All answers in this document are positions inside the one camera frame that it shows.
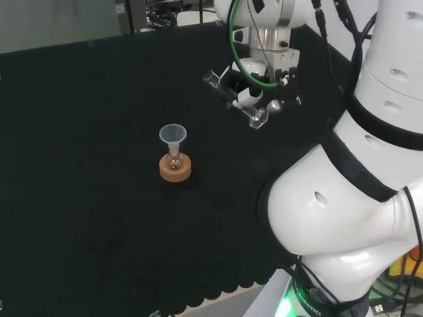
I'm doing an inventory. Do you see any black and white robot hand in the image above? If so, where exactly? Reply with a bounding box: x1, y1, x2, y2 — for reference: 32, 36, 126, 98
219, 48, 303, 115

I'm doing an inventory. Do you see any clear graduated cylinder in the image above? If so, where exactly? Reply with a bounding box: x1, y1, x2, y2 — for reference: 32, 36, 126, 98
202, 69, 269, 129

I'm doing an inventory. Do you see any small round-bottom glass flask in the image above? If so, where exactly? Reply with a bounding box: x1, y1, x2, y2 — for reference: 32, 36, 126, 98
165, 145, 184, 171

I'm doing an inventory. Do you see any clear plastic funnel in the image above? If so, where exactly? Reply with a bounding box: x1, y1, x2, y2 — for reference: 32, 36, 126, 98
159, 123, 188, 153

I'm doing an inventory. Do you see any yellow stop button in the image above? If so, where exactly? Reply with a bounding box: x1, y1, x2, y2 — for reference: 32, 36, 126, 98
388, 250, 423, 285

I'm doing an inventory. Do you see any black bench cloth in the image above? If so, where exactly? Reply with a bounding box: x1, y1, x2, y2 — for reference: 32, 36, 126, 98
0, 19, 353, 315

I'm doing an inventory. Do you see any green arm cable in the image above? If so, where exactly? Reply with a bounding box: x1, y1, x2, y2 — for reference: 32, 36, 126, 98
228, 0, 282, 88

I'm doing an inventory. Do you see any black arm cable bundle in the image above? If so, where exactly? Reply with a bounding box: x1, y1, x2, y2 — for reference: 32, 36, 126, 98
310, 0, 378, 112

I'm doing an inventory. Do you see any cork ring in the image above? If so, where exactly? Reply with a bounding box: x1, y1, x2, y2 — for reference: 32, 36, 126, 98
159, 153, 193, 183

